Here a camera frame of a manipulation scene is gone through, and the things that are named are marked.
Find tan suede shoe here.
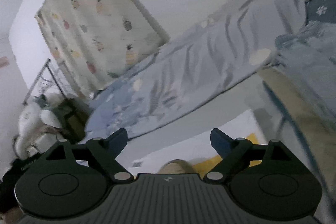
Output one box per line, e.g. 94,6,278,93
158,159,196,174

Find white stuffed bags pile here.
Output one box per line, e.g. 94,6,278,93
14,94,66,160

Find black metal rack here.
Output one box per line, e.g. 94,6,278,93
22,58,79,106

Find blue grey patterned duvet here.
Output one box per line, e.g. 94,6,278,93
85,0,308,139

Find pineapple print curtain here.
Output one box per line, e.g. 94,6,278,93
35,0,167,96

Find dark blue paw pillow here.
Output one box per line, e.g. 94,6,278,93
306,0,336,23

